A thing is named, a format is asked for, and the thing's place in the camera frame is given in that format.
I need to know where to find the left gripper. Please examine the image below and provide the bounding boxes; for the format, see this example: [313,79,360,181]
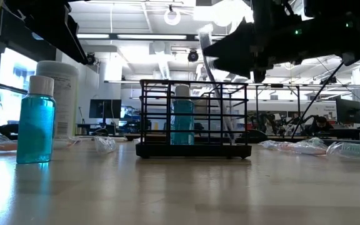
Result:
[6,0,89,66]

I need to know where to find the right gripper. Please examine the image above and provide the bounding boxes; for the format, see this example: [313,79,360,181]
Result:
[203,0,306,84]

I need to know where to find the blue white toothbrush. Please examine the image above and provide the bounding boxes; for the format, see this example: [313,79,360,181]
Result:
[197,23,237,143]

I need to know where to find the blue mouthwash bottle white cap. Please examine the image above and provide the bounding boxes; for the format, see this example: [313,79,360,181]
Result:
[170,84,196,146]
[16,75,57,164]

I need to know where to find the orange white toothbrush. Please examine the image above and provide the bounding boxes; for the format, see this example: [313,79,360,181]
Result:
[94,136,118,154]

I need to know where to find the orange green toothbrush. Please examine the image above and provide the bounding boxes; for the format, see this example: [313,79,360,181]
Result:
[259,137,328,156]

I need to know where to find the white wipes canister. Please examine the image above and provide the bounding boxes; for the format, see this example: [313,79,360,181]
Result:
[36,60,80,140]

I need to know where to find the large window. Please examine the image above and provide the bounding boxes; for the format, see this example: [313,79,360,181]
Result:
[0,46,39,128]

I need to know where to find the black computer monitor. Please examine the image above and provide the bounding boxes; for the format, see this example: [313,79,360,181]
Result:
[89,99,123,119]
[335,97,360,124]

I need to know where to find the person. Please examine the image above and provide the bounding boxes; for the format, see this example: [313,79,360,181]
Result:
[311,116,333,134]

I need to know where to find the white ring ceiling lamp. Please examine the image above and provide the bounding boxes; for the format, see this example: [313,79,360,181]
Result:
[163,6,181,26]

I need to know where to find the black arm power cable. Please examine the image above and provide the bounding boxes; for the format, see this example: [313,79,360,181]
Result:
[291,61,346,139]

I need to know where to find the black wire caddy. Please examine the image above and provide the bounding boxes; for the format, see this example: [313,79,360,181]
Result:
[135,79,253,159]

